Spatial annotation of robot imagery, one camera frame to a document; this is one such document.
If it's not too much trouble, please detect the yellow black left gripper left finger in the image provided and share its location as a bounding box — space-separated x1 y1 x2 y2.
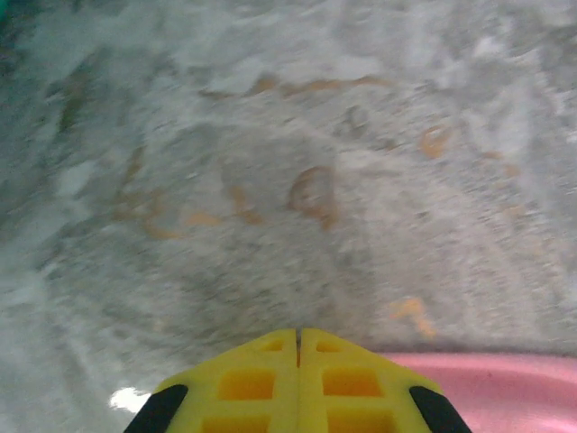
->
124 327 299 433

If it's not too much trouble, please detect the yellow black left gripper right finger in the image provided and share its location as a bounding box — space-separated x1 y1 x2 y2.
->
298 327 472 433

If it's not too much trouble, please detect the pink t-shirt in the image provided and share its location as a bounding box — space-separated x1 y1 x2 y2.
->
382 351 577 433

